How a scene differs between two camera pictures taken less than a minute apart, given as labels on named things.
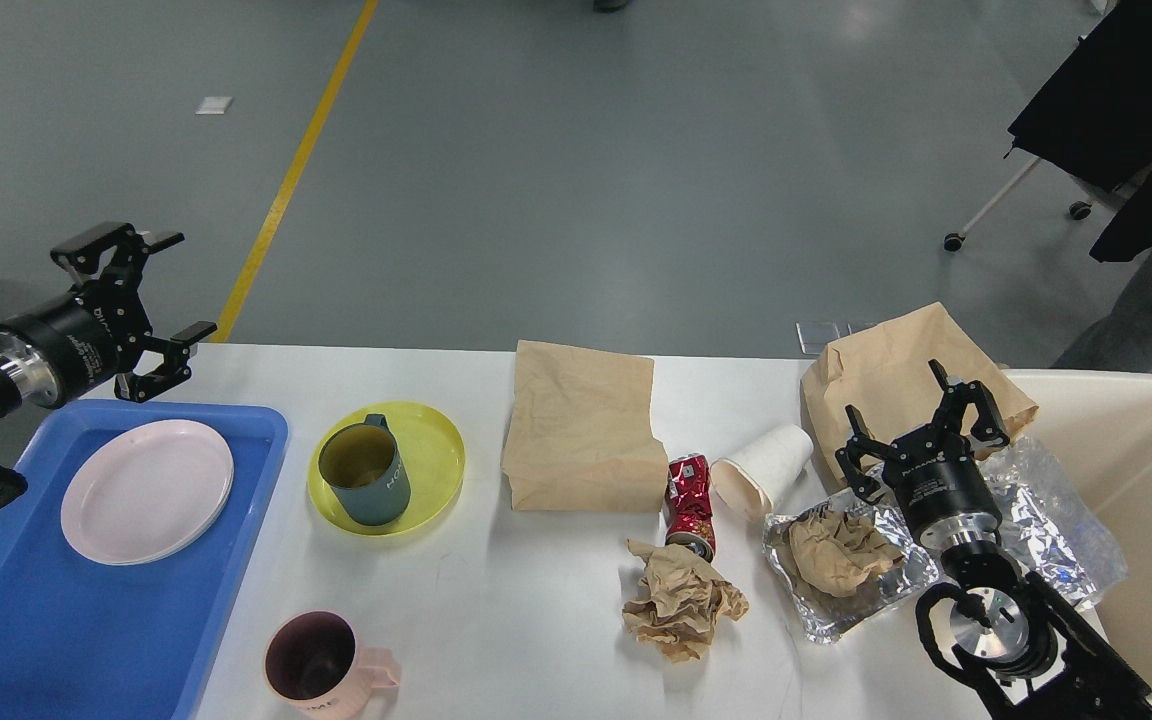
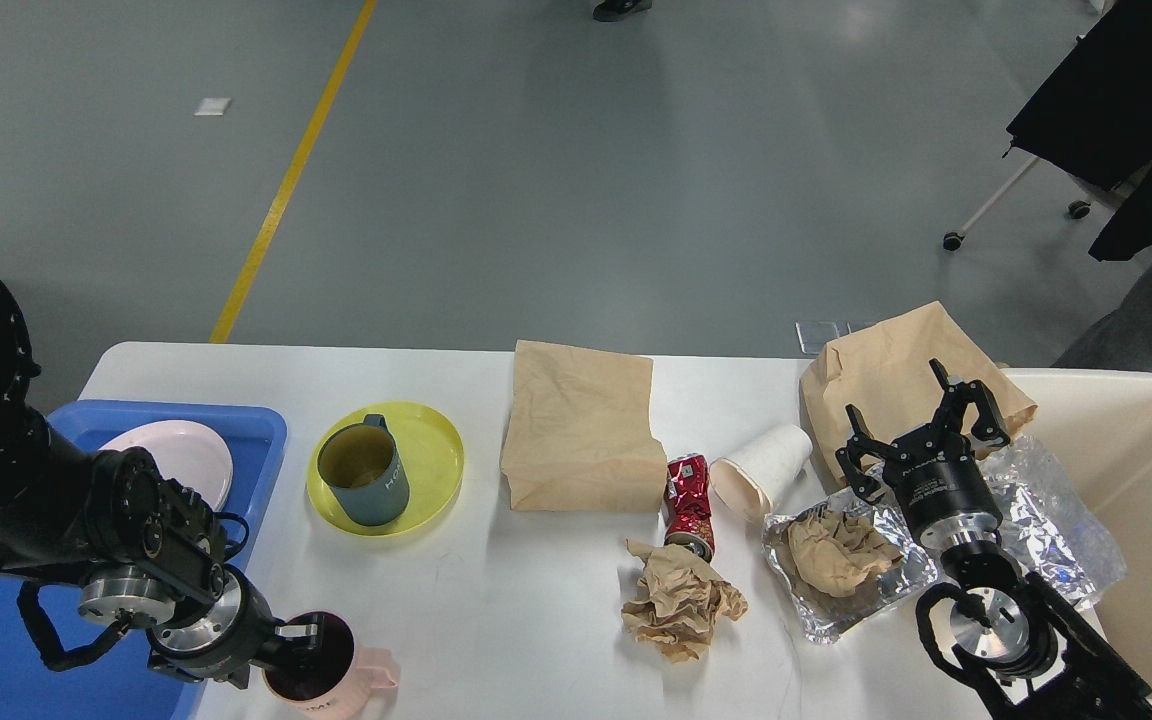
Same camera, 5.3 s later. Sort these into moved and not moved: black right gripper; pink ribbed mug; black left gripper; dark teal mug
Moved: black left gripper
Not moved: dark teal mug; pink ribbed mug; black right gripper
